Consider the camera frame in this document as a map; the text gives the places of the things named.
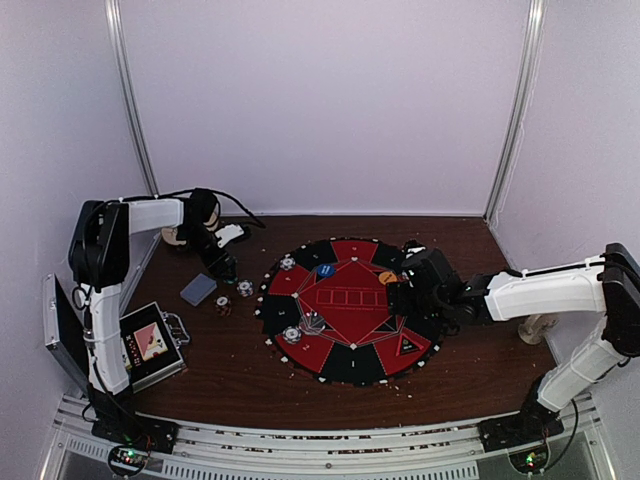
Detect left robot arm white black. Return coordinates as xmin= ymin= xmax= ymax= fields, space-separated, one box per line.
xmin=68 ymin=188 xmax=265 ymax=445

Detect blue playing card deck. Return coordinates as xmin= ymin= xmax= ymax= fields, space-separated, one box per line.
xmin=180 ymin=273 xmax=218 ymax=307

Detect blue small blind button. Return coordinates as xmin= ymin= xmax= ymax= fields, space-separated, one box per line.
xmin=316 ymin=264 xmax=335 ymax=278

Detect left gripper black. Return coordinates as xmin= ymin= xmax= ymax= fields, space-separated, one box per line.
xmin=178 ymin=224 xmax=236 ymax=279

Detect orange big blind button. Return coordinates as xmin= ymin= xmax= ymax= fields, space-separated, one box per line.
xmin=378 ymin=271 xmax=398 ymax=285

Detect right aluminium frame post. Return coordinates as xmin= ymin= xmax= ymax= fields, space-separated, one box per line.
xmin=483 ymin=0 xmax=547 ymax=224

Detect clear acrylic dealer button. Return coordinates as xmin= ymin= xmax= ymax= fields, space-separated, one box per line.
xmin=299 ymin=311 xmax=326 ymax=335

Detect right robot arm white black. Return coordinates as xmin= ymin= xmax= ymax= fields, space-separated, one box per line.
xmin=386 ymin=241 xmax=639 ymax=451

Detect round wooden plate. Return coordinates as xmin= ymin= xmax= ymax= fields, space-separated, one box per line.
xmin=161 ymin=211 xmax=219 ymax=248

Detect aluminium poker case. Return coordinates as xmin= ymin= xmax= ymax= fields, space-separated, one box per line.
xmin=42 ymin=274 xmax=190 ymax=393

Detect front aluminium rail base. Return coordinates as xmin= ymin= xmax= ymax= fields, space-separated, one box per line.
xmin=36 ymin=395 xmax=622 ymax=479

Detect black triangle all-in marker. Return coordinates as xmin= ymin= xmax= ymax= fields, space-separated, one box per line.
xmin=396 ymin=334 xmax=423 ymax=356

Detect left aluminium frame post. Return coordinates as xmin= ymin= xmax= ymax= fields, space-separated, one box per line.
xmin=104 ymin=0 xmax=159 ymax=195

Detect blue white poker chip stack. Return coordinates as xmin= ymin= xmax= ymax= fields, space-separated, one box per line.
xmin=236 ymin=279 xmax=254 ymax=298

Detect round red black poker mat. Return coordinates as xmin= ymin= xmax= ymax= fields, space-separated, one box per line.
xmin=254 ymin=238 xmax=449 ymax=386

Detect cream ceramic mug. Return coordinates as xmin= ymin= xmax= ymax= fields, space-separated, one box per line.
xmin=518 ymin=314 xmax=558 ymax=345

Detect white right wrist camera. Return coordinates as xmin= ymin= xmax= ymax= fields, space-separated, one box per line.
xmin=403 ymin=239 xmax=426 ymax=257

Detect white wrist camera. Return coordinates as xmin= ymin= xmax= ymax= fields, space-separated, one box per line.
xmin=403 ymin=239 xmax=426 ymax=257
xmin=214 ymin=223 xmax=251 ymax=248

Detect aluminium frame post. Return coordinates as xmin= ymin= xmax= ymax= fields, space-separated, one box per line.
xmin=483 ymin=0 xmax=547 ymax=224
xmin=104 ymin=0 xmax=159 ymax=195

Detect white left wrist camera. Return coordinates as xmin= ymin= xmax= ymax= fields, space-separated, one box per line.
xmin=214 ymin=223 xmax=251 ymax=248

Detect brown poker chip stack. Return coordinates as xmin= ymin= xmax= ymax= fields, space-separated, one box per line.
xmin=215 ymin=295 xmax=232 ymax=317

